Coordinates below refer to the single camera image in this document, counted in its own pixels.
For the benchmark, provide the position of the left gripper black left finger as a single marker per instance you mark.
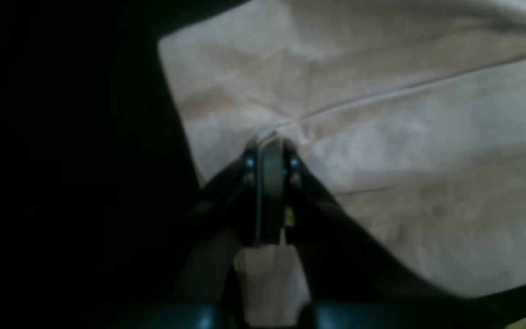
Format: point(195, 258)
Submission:
point(206, 292)

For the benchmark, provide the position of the pink T-shirt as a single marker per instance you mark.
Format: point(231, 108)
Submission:
point(411, 112)

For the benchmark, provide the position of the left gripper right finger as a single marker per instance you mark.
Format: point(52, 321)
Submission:
point(354, 282)

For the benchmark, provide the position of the black table cloth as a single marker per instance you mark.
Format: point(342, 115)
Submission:
point(95, 172)

